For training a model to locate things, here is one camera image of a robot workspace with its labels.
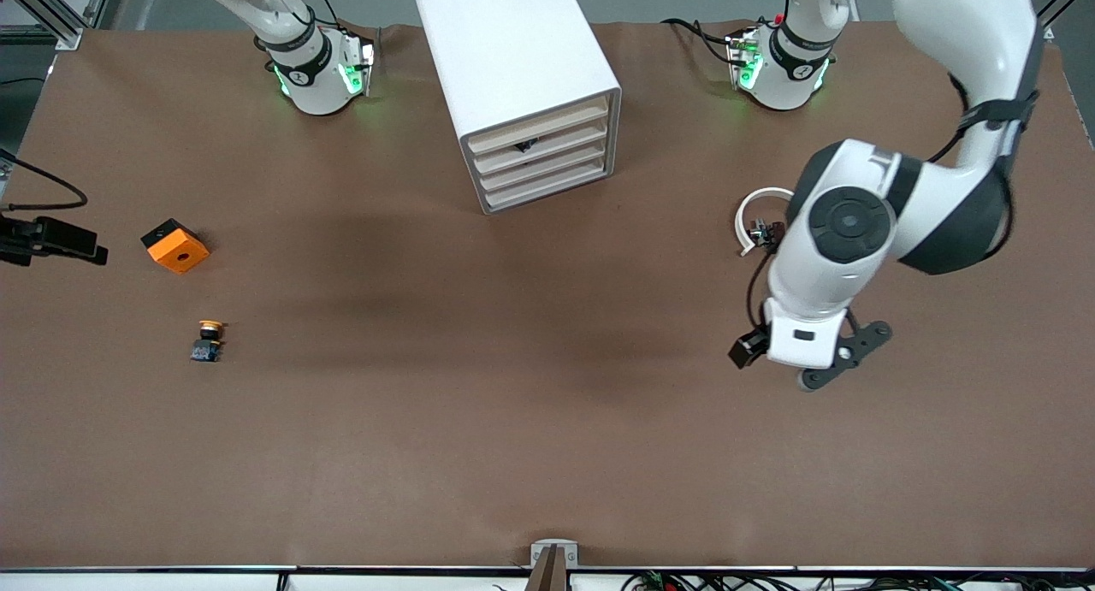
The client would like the yellow mushroom push button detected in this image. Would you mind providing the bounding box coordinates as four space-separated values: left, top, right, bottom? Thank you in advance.
190 319 227 363

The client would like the white drawer tray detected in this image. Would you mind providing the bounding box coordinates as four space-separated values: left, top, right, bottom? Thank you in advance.
472 127 613 175
477 146 615 192
483 165 617 210
469 109 612 158

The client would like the white drawer cabinet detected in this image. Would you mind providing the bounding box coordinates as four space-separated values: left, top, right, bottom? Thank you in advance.
413 0 624 217

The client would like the orange and black cube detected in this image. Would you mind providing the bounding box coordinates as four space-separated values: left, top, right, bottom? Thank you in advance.
140 218 211 275

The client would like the small dark brown component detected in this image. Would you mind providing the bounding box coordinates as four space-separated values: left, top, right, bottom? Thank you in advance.
747 218 788 251

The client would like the white curved plastic piece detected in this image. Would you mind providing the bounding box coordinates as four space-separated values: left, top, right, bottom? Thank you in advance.
736 186 796 258

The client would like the aluminium profile beam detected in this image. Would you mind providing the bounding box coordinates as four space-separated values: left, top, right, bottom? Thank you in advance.
1025 0 1095 42
0 0 129 51

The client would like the brown table mat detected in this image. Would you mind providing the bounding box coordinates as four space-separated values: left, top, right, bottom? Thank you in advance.
0 20 1095 570

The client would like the black right camera cable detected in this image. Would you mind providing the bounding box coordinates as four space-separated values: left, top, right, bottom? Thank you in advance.
0 151 89 213

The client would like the grey metal bracket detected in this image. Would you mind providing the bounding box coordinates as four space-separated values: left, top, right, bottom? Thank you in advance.
530 539 580 569

